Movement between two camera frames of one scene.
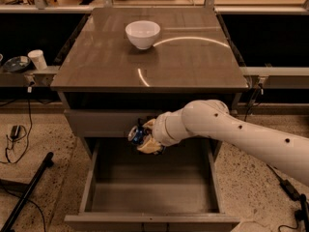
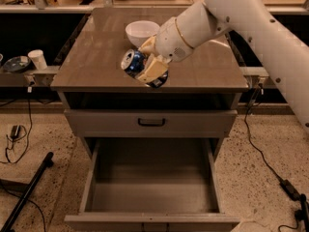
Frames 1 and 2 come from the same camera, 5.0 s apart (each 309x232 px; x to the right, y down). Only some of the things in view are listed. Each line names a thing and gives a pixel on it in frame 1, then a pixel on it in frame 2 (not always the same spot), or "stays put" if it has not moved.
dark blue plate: (16, 64) stays put
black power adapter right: (290, 189) stays put
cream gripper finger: (150, 146) -> (154, 67)
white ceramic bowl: (143, 34) stays put
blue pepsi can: (136, 134) -> (133, 61)
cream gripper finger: (150, 124) -> (150, 47)
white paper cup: (37, 56) stays put
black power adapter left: (14, 132) stays put
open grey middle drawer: (129, 189) stays put
